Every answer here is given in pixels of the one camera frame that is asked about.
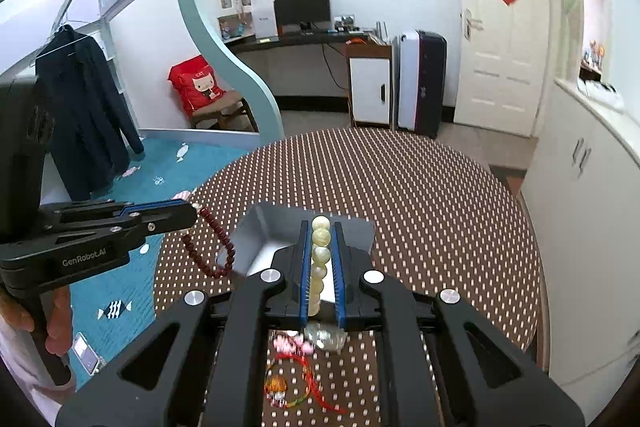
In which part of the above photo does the red string bracelet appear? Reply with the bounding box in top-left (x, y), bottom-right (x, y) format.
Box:
top-left (263, 351), bottom-right (350, 416)

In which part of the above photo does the dark red bead bracelet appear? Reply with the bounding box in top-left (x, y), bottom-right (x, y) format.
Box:
top-left (180, 201), bottom-right (238, 280)

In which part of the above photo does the white jade pendant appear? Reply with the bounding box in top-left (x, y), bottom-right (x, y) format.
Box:
top-left (304, 322), bottom-right (348, 353)

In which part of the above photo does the cream bead bracelet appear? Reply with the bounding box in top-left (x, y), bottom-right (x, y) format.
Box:
top-left (304, 215), bottom-right (333, 317)

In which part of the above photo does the pink sleeve forearm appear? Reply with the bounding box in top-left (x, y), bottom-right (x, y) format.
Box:
top-left (0, 320), bottom-right (77, 426)

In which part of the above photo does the person's left hand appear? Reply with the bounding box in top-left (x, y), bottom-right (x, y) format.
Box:
top-left (1, 286), bottom-right (73, 357)

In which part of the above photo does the dark navy hanging jacket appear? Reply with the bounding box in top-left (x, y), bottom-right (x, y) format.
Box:
top-left (35, 25), bottom-right (144, 202)

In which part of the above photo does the teal patterned bedsheet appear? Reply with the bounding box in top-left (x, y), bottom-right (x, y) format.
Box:
top-left (70, 138), bottom-right (245, 386)

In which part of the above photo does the smartphone on bed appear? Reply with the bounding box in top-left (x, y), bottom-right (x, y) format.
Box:
top-left (72, 333), bottom-right (106, 376)

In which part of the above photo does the grey metal box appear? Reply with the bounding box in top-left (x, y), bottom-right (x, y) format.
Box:
top-left (229, 202), bottom-right (378, 327)

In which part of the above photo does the brown polka dot tablecloth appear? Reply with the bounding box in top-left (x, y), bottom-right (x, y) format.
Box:
top-left (153, 129), bottom-right (540, 426)

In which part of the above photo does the wooden stool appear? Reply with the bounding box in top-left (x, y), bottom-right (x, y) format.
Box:
top-left (190, 90), bottom-right (258, 132)

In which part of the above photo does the red cartoon bag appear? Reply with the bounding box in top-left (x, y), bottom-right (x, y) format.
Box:
top-left (168, 55), bottom-right (226, 117)

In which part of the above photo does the long white sideboard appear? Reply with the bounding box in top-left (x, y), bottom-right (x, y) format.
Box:
top-left (522, 81), bottom-right (639, 423)

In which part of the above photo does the dark desk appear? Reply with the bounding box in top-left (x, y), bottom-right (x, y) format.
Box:
top-left (227, 31), bottom-right (378, 98)

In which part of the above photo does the black monitor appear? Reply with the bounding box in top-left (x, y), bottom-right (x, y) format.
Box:
top-left (273, 0), bottom-right (331, 30)

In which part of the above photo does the small white door cabinet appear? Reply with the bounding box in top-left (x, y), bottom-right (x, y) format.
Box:
top-left (345, 44), bottom-right (392, 127)

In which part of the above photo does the white and black suitcase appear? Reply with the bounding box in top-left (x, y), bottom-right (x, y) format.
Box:
top-left (397, 30), bottom-right (447, 139)

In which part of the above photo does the white plastic bag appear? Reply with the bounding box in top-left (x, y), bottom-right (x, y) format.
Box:
top-left (577, 79), bottom-right (625, 113)

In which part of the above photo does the white door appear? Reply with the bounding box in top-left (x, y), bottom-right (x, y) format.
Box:
top-left (454, 0), bottom-right (550, 136)

